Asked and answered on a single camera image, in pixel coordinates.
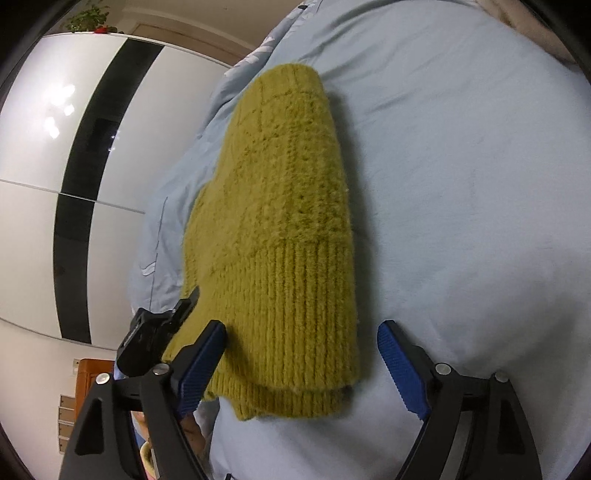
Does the light blue floral duvet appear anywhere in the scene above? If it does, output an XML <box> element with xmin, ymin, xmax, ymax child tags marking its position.
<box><xmin>129</xmin><ymin>1</ymin><xmax>590</xmax><ymax>479</ymax></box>

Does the olive green knit sweater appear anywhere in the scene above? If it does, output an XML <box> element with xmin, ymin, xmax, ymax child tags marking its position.
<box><xmin>163</xmin><ymin>64</ymin><xmax>360</xmax><ymax>421</ymax></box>

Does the potted green plant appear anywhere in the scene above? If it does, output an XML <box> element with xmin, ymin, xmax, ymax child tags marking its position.
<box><xmin>63</xmin><ymin>1</ymin><xmax>120</xmax><ymax>34</ymax></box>

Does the brown wooden cabinet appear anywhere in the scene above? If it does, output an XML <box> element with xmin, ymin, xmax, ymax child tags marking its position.
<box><xmin>57</xmin><ymin>358</ymin><xmax>114</xmax><ymax>455</ymax></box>

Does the person's left hand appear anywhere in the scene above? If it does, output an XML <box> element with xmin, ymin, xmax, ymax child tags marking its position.
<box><xmin>131</xmin><ymin>410</ymin><xmax>209</xmax><ymax>462</ymax></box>

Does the white wardrobe with black stripe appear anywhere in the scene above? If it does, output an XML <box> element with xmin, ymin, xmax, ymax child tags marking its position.
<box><xmin>1</xmin><ymin>33</ymin><xmax>226</xmax><ymax>349</ymax></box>

